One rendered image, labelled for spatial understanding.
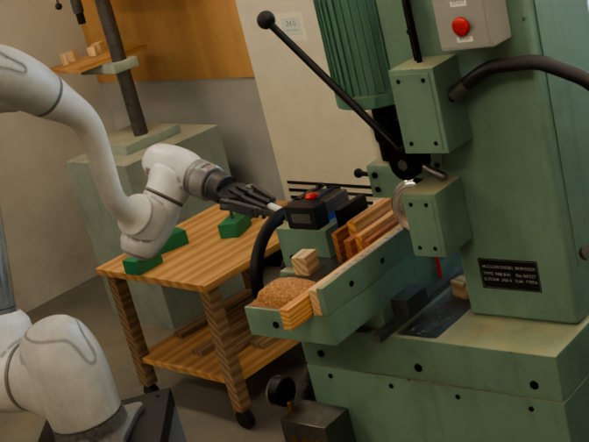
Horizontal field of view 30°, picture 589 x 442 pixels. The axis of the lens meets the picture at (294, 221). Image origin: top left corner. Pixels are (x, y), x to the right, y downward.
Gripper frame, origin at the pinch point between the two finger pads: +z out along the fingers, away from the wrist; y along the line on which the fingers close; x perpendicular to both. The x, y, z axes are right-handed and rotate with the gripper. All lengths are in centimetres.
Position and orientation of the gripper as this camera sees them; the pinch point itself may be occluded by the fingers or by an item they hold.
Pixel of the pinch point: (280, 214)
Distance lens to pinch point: 253.1
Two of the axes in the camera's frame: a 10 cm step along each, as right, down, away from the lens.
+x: -0.4, 8.5, 5.2
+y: 6.2, -3.9, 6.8
